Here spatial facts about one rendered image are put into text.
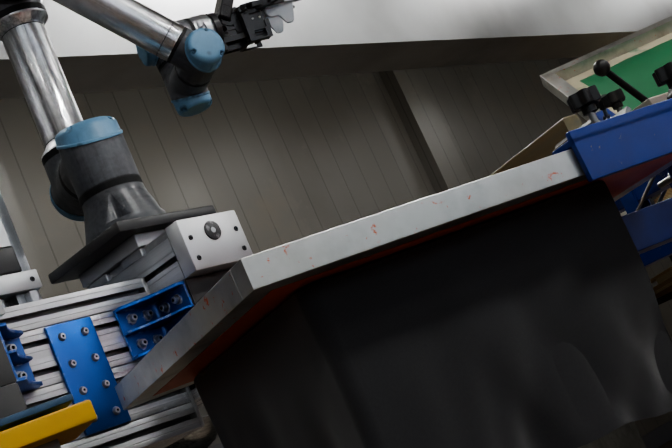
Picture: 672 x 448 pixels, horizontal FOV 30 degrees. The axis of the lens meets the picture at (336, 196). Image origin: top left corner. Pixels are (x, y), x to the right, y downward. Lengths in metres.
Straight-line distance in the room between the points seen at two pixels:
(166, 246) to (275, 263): 0.71
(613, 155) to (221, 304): 0.54
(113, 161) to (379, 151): 6.48
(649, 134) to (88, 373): 0.91
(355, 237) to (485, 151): 8.18
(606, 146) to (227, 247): 0.72
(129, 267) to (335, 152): 6.21
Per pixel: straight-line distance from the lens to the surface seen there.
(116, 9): 2.38
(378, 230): 1.44
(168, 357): 1.65
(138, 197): 2.20
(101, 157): 2.22
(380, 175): 8.51
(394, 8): 6.50
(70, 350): 1.98
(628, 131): 1.67
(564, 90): 3.57
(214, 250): 2.06
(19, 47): 2.47
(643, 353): 1.67
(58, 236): 6.62
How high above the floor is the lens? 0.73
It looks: 12 degrees up
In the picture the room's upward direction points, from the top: 24 degrees counter-clockwise
